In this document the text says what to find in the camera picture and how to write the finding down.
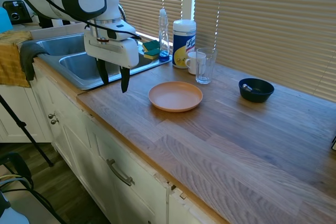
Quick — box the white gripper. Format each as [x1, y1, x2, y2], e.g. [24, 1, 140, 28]
[83, 26, 140, 94]

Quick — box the stainless steel double sink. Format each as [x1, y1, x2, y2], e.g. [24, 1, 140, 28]
[31, 33, 173, 91]

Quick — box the white mug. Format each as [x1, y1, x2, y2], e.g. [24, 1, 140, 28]
[184, 51, 207, 76]

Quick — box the yellow green sponge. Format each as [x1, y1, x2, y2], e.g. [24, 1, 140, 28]
[143, 48, 161, 61]
[142, 40, 160, 52]

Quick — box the clear dish soap bottle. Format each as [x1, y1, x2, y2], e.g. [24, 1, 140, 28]
[158, 8, 170, 63]

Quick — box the orange plate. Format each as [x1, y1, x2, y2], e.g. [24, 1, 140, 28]
[148, 81, 204, 113]

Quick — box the Lysol wipes canister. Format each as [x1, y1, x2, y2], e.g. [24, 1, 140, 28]
[172, 19, 197, 70]

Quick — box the white kitchen cabinet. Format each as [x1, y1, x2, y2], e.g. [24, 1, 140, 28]
[0, 61, 229, 224]

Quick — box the narrow beige window blind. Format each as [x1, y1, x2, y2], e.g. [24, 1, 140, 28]
[114, 0, 184, 42]

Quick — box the grey dish cloth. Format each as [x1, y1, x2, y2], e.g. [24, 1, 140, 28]
[19, 40, 50, 82]

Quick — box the clear drinking glass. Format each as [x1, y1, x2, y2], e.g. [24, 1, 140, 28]
[195, 47, 218, 85]

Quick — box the black tripod leg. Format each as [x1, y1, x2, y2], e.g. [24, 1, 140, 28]
[0, 93, 55, 168]

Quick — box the yellow towel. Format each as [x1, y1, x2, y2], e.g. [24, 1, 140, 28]
[0, 30, 34, 89]

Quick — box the black toaster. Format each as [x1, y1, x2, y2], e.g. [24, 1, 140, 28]
[2, 0, 34, 25]

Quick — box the light blue plastic container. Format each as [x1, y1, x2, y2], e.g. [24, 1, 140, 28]
[0, 6, 14, 34]

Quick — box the dark blue bowl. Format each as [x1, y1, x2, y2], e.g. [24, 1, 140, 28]
[238, 78, 275, 104]

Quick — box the wide beige window blind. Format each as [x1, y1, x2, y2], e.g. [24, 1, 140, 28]
[195, 0, 336, 103]

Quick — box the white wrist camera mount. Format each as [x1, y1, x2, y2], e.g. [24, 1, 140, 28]
[106, 23, 138, 42]

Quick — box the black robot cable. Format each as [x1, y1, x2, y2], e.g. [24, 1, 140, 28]
[0, 0, 143, 41]

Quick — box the metal drawer handle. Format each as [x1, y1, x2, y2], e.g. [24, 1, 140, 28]
[106, 158, 135, 187]

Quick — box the black cable bundle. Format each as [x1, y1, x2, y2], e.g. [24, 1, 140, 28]
[0, 151, 66, 224]

